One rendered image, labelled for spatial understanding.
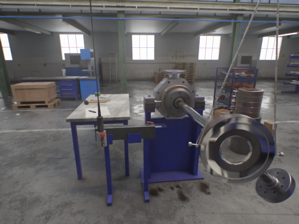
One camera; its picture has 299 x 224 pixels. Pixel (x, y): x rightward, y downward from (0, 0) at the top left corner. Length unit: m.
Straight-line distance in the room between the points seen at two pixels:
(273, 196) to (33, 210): 2.20
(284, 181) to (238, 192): 1.41
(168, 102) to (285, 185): 1.24
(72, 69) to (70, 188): 10.52
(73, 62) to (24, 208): 10.77
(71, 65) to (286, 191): 12.30
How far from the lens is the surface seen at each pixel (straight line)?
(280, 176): 1.25
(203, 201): 2.34
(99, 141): 1.40
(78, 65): 12.55
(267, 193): 1.23
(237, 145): 3.41
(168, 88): 1.98
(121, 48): 7.83
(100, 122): 1.34
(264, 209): 2.50
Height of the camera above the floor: 1.55
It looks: 17 degrees down
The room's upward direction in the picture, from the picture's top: straight up
